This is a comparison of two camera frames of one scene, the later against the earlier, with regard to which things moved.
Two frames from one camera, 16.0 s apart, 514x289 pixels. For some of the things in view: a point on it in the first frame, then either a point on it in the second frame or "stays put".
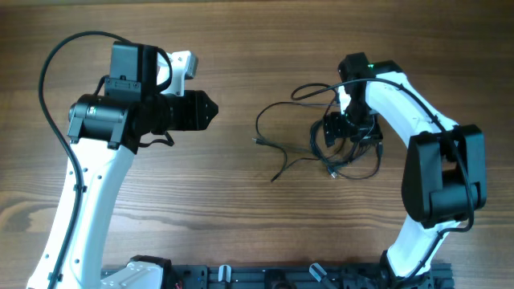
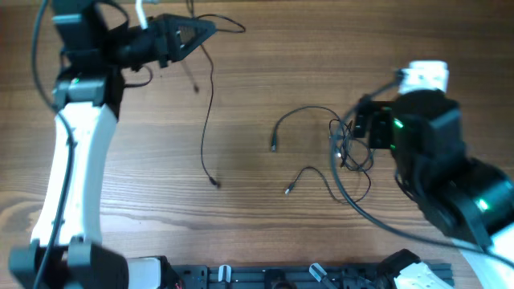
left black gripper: x=195 y=119 -> x=166 y=26
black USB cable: x=331 y=164 -> x=353 y=152
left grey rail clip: x=225 y=273 stays put
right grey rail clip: x=316 y=271 stays put
